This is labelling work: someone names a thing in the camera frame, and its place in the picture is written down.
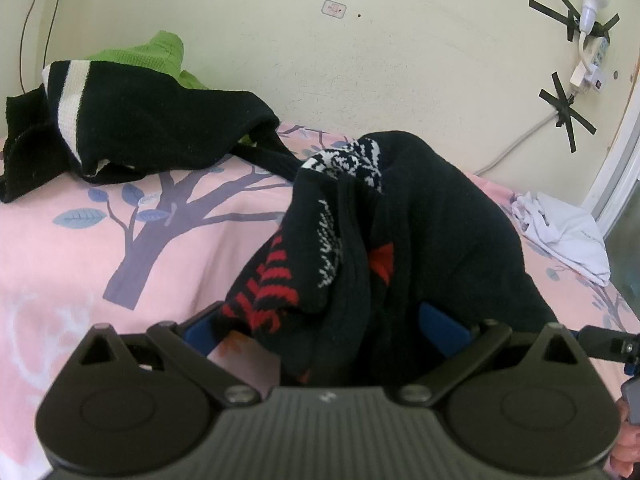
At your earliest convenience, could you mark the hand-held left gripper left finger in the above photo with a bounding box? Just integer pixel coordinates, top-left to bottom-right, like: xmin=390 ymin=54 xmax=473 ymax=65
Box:
xmin=80 ymin=301 xmax=263 ymax=407

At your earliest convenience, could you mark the green knitted garment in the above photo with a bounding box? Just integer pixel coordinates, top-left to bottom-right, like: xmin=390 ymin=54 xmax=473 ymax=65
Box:
xmin=84 ymin=29 xmax=257 ymax=147

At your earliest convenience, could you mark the black garment with white stripes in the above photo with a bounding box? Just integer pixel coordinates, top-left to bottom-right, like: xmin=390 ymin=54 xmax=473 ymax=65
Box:
xmin=0 ymin=59 xmax=302 ymax=205

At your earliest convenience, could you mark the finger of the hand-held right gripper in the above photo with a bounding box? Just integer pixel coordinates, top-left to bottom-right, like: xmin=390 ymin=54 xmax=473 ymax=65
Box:
xmin=576 ymin=325 xmax=640 ymax=362

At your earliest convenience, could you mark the white window frame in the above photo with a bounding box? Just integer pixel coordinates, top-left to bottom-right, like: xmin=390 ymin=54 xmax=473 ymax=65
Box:
xmin=581 ymin=55 xmax=640 ymax=238

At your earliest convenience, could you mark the white crumpled cloth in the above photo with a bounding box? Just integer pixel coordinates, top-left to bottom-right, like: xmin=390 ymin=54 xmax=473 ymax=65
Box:
xmin=510 ymin=190 xmax=613 ymax=288

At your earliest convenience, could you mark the pink tree-print bedsheet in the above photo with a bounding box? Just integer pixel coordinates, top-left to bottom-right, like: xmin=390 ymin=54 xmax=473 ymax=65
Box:
xmin=0 ymin=120 xmax=640 ymax=480

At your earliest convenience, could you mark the black wall cable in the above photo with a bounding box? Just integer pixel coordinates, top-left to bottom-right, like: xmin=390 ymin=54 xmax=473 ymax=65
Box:
xmin=18 ymin=0 xmax=51 ymax=97

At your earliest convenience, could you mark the white power strip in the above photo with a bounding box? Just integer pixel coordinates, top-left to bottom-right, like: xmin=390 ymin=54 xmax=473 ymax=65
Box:
xmin=569 ymin=29 xmax=613 ymax=96

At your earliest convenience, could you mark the black red white patterned sweater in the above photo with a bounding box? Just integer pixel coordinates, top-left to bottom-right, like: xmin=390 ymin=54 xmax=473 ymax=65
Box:
xmin=221 ymin=130 xmax=559 ymax=389

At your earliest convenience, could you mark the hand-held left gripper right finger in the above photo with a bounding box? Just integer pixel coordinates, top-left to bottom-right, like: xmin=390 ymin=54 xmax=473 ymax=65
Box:
xmin=397 ymin=302 xmax=583 ymax=406

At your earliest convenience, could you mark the person's right hand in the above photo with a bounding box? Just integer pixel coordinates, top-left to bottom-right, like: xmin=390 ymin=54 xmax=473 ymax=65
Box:
xmin=608 ymin=399 xmax=640 ymax=479

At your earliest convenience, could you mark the grey power cable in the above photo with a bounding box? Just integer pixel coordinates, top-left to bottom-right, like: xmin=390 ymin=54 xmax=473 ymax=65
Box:
xmin=471 ymin=109 xmax=562 ymax=177

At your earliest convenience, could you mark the thin green wall cable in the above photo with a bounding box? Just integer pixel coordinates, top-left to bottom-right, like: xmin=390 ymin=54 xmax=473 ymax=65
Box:
xmin=44 ymin=0 xmax=64 ymax=68

